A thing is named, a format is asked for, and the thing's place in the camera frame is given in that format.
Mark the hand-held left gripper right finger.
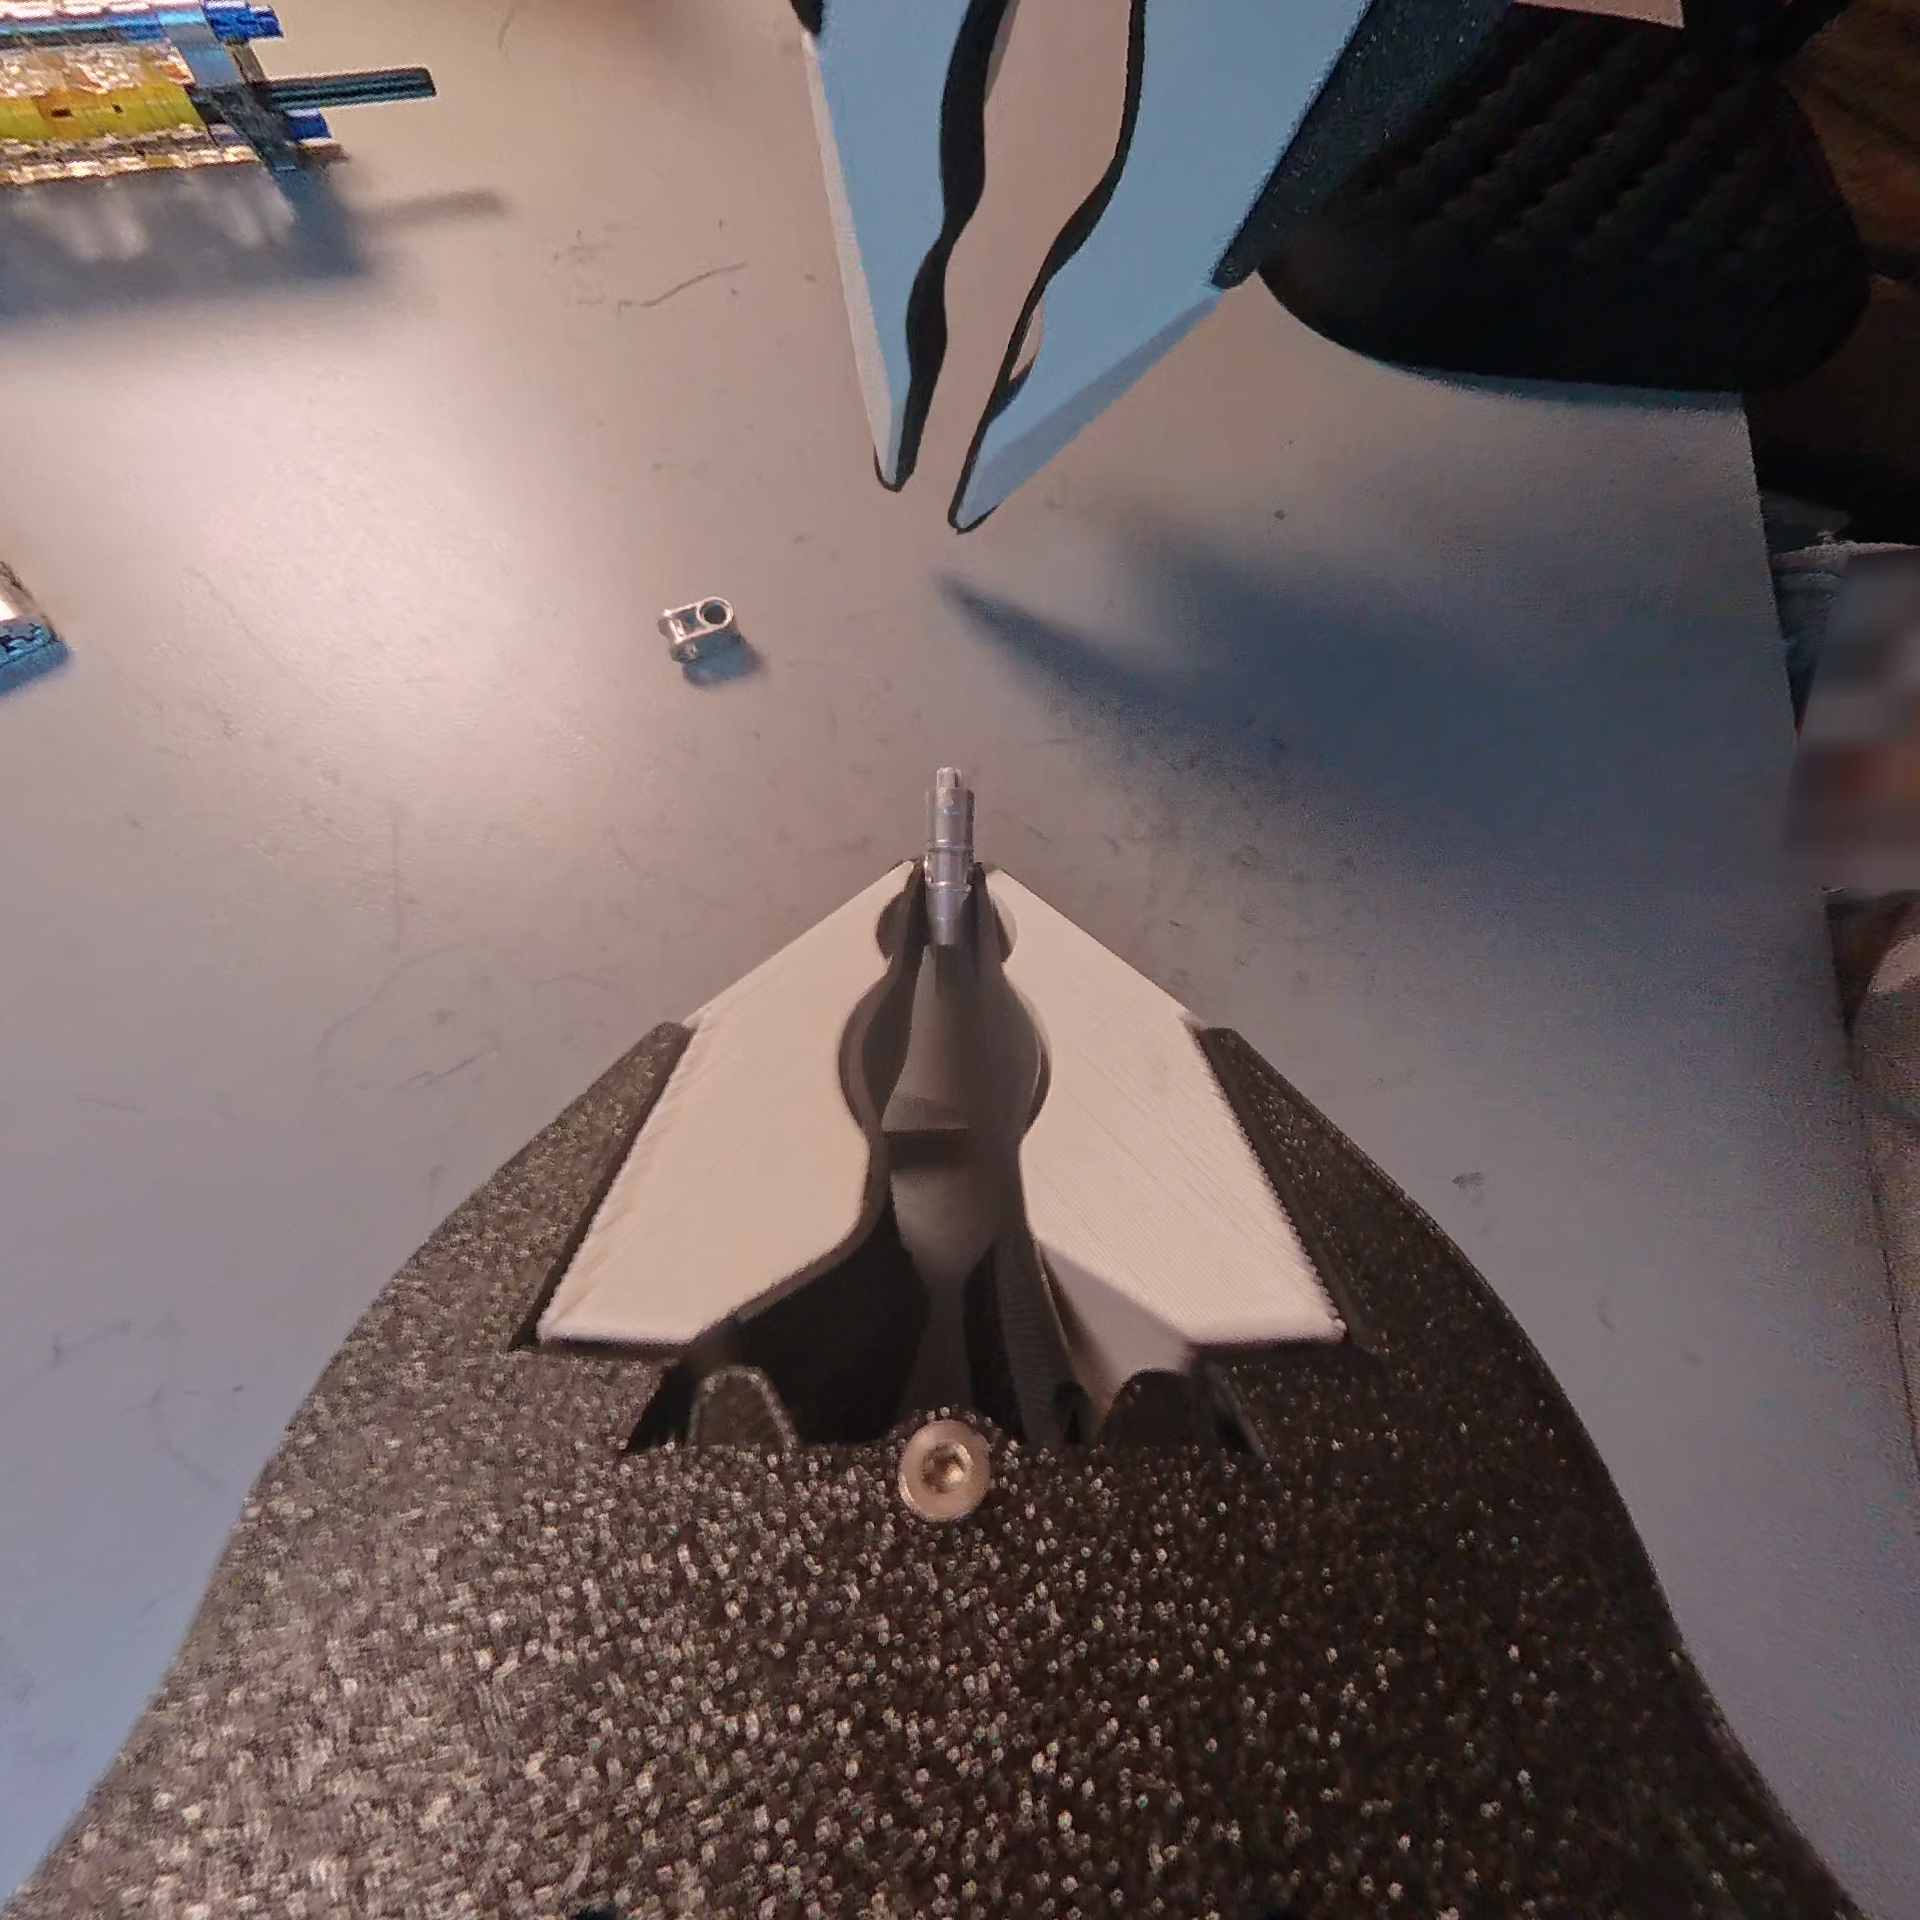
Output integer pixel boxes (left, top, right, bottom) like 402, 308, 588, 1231
967, 871, 1353, 1442

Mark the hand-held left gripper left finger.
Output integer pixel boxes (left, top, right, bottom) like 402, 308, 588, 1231
541, 864, 937, 1442

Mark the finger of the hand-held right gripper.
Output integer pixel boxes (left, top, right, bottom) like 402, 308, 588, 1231
791, 0, 1028, 495
949, 0, 1387, 539

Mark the grey axle pin piece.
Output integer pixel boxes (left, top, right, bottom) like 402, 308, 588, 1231
920, 767, 983, 955

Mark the small grey beam assembly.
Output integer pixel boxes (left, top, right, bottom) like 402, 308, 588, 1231
0, 563, 68, 685

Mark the grey desk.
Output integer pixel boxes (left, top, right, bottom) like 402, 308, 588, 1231
0, 0, 1920, 1920

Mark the clear yellow gear assembly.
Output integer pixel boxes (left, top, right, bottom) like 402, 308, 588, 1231
0, 0, 441, 193

